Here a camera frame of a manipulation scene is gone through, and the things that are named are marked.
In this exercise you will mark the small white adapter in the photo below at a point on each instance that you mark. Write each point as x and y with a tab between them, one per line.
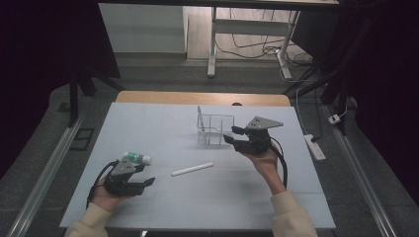
334	119

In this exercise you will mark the green and white glue stick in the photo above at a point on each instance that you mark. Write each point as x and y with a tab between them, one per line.
141	159

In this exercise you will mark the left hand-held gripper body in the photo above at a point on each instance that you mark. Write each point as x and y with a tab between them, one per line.
123	188

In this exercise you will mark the white pen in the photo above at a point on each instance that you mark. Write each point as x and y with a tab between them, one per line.
192	169

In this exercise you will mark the person's right hand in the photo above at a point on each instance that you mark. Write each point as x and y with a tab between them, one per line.
268	166

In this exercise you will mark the dark curtain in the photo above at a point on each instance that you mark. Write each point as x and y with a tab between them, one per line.
39	49
388	82

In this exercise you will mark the white cabinet panel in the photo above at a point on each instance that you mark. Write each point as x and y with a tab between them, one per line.
141	28

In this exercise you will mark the aluminium rail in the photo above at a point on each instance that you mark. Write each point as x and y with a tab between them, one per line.
359	177
46	177

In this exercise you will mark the white power strip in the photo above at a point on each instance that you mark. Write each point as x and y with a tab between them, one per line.
315	148

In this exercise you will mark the clear plastic organizer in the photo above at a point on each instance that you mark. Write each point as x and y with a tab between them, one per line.
215	130

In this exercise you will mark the black floor frame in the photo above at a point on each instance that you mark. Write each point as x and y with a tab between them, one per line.
82	139

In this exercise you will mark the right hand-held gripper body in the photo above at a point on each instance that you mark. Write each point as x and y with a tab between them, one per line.
257	143

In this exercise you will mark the dark round knob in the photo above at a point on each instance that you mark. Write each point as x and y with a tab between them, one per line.
236	104

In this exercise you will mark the white desk frame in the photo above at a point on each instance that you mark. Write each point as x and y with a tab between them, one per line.
250	27

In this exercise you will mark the person's left hand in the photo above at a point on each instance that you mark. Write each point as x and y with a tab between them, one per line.
105	200

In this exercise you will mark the black tripod stand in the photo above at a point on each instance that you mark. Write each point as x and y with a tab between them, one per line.
74	95
334	89

